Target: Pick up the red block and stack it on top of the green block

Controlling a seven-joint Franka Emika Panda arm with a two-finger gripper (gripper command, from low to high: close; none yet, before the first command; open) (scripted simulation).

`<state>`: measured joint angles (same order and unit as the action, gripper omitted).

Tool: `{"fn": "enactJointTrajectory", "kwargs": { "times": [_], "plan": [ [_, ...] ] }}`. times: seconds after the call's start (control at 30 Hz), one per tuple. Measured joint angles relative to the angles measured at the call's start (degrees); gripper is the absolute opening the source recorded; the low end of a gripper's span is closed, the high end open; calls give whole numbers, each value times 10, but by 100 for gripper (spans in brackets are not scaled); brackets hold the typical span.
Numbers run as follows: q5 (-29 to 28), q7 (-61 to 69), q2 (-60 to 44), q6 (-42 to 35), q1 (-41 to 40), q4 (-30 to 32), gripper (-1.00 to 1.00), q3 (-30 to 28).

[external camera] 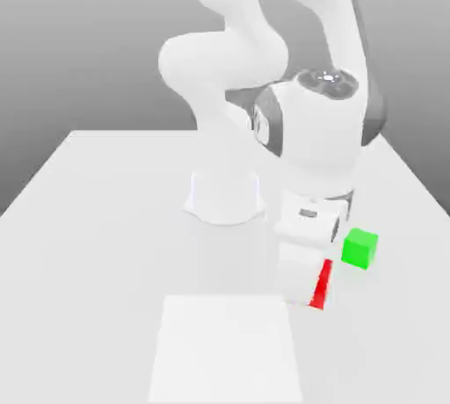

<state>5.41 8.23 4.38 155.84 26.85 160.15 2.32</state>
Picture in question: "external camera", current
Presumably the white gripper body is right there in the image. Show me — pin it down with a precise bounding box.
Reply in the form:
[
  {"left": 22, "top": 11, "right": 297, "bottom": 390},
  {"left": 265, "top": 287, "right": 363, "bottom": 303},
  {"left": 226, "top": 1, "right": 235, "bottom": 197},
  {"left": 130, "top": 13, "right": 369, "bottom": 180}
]
[{"left": 276, "top": 242, "right": 327, "bottom": 308}]

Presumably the small red cube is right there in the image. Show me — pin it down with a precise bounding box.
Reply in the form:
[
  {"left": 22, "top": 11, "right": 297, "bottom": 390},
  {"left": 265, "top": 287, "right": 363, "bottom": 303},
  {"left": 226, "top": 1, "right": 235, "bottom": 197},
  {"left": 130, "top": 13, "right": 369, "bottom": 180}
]
[{"left": 308, "top": 258, "right": 334, "bottom": 312}]

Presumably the small green cube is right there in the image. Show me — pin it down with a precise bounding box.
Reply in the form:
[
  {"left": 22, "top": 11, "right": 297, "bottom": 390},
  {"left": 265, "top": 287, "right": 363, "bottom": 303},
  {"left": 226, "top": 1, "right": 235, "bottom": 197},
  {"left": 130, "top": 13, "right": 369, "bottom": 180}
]
[{"left": 340, "top": 227, "right": 380, "bottom": 271}]

